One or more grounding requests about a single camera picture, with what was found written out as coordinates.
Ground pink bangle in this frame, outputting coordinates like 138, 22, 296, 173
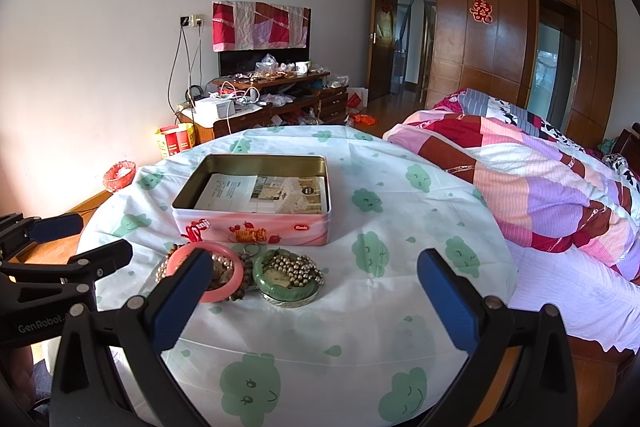
174, 251, 213, 295

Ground brown wooden bead mala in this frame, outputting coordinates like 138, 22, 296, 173
155, 241, 255, 303

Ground silver bead bracelet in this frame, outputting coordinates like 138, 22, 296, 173
261, 251, 327, 289

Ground silver wrist watch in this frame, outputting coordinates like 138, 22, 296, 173
260, 291, 319, 309

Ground green jade bracelet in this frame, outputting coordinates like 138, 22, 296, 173
252, 247, 322, 304

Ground wooden bedroom door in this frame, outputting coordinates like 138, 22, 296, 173
367, 0, 398, 101

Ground person left hand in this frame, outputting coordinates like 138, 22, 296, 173
1, 346, 36, 410

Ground red lined waste bin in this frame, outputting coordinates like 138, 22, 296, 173
102, 160, 137, 193

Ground white cloud print sheet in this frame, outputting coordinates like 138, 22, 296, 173
78, 126, 518, 426

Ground patchwork pink quilt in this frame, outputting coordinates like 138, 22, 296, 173
384, 89, 639, 281

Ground red yellow box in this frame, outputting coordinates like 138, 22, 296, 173
154, 124, 196, 158

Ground pink metal tin box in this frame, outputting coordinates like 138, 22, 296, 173
171, 154, 332, 247

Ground white device box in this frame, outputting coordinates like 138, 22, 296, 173
194, 98, 235, 126

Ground wooden tv cabinet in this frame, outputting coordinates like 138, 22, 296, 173
177, 72, 348, 144

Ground cloth covered television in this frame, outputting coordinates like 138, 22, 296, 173
212, 1, 311, 76

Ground red double happiness decal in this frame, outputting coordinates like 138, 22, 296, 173
469, 0, 494, 25

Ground wall power socket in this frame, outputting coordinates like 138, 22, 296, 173
179, 14, 203, 27

